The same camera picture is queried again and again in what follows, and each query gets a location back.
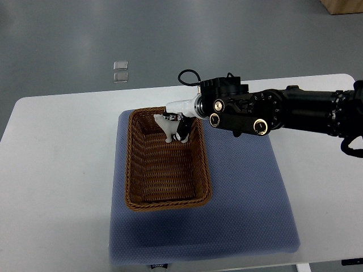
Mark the floor socket plate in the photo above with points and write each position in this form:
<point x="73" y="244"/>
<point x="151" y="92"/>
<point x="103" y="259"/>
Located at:
<point x="120" y="65"/>
<point x="120" y="77"/>

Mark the white bear figurine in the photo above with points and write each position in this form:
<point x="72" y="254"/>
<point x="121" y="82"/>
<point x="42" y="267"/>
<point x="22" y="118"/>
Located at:
<point x="169" y="127"/>

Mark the brown wicker basket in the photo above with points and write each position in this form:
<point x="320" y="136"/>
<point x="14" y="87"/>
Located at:
<point x="161" y="175"/>

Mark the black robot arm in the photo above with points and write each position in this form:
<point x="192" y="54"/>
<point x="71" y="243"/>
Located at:
<point x="229" y="105"/>

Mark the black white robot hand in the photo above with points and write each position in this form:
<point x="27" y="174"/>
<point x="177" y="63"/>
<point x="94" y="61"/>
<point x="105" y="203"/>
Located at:
<point x="183" y="111"/>

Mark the blue-grey foam mat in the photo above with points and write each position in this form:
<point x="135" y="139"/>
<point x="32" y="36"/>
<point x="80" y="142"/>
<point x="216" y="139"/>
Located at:
<point x="249" y="212"/>

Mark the upper floor socket plate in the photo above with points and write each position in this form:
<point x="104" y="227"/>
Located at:
<point x="120" y="65"/>

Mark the lower floor socket plate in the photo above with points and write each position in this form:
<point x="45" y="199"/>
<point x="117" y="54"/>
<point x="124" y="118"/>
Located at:
<point x="120" y="77"/>

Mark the wooden box corner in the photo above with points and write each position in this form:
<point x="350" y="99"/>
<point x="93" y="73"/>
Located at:
<point x="341" y="7"/>

